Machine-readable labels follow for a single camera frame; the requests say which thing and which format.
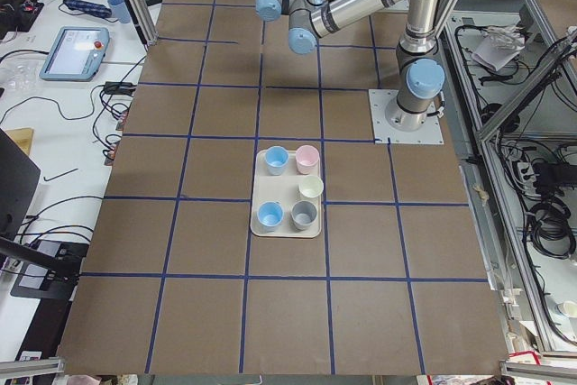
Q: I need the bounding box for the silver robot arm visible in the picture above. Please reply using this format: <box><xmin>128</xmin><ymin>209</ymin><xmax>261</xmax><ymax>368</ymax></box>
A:
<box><xmin>255</xmin><ymin>0</ymin><xmax>456</xmax><ymax>132</ymax></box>

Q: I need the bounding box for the blue plastic cup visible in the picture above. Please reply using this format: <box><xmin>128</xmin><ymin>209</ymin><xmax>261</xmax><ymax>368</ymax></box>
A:
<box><xmin>264</xmin><ymin>145</ymin><xmax>289</xmax><ymax>176</ymax></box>
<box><xmin>257</xmin><ymin>202</ymin><xmax>284</xmax><ymax>233</ymax></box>

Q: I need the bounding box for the pink plastic cup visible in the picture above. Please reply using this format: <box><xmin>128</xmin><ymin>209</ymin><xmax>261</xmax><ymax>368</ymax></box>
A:
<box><xmin>295</xmin><ymin>144</ymin><xmax>320</xmax><ymax>175</ymax></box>

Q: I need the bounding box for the cream plastic cup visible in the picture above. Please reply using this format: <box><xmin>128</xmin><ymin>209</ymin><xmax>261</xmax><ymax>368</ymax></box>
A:
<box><xmin>298</xmin><ymin>175</ymin><xmax>325</xmax><ymax>200</ymax></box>

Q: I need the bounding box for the grey plastic cup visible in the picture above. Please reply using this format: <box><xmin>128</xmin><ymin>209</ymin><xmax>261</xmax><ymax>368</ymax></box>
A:
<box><xmin>291</xmin><ymin>200</ymin><xmax>317</xmax><ymax>231</ymax></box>

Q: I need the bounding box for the blue cup on desk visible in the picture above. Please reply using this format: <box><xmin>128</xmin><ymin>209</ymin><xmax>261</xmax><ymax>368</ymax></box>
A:
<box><xmin>107</xmin><ymin>0</ymin><xmax>132</xmax><ymax>23</ymax></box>

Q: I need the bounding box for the white plastic tray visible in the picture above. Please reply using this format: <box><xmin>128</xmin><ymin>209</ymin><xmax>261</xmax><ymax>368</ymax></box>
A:
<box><xmin>251</xmin><ymin>151</ymin><xmax>324</xmax><ymax>238</ymax></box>

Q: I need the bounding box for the black power adapter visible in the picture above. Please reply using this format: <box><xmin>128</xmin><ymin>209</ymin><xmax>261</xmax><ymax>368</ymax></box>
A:
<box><xmin>103</xmin><ymin>81</ymin><xmax>136</xmax><ymax>96</ymax></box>

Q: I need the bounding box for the near teach pendant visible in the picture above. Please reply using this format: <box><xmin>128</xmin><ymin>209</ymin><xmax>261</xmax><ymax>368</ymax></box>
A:
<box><xmin>39</xmin><ymin>26</ymin><xmax>110</xmax><ymax>82</ymax></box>

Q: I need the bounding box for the blue plaid pouch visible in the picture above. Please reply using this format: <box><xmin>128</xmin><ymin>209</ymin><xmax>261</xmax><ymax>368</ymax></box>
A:
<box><xmin>63</xmin><ymin>0</ymin><xmax>112</xmax><ymax>19</ymax></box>

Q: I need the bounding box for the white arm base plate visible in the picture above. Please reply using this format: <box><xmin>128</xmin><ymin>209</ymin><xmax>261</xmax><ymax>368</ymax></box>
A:
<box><xmin>368</xmin><ymin>89</ymin><xmax>444</xmax><ymax>145</ymax></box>

